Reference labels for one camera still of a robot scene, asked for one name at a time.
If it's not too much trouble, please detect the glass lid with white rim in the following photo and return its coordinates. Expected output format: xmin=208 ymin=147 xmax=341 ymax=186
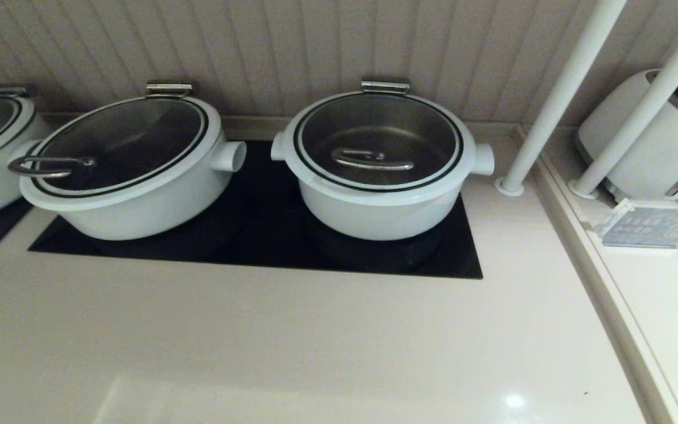
xmin=285 ymin=90 xmax=476 ymax=208

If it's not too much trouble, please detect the white pot middle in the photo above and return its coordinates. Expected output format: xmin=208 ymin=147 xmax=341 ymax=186
xmin=8 ymin=96 xmax=222 ymax=211

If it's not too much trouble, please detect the large black induction cooktop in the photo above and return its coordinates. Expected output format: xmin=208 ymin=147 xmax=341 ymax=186
xmin=28 ymin=140 xmax=484 ymax=279

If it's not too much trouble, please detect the white support pole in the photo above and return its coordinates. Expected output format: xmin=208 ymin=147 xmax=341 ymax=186
xmin=495 ymin=0 xmax=628 ymax=197
xmin=569 ymin=3 xmax=678 ymax=199

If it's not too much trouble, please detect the clear acrylic sign holder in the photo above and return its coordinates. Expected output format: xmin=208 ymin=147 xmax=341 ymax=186
xmin=592 ymin=198 xmax=678 ymax=249

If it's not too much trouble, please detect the white toaster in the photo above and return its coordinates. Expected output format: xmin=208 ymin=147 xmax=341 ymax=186
xmin=574 ymin=69 xmax=678 ymax=204

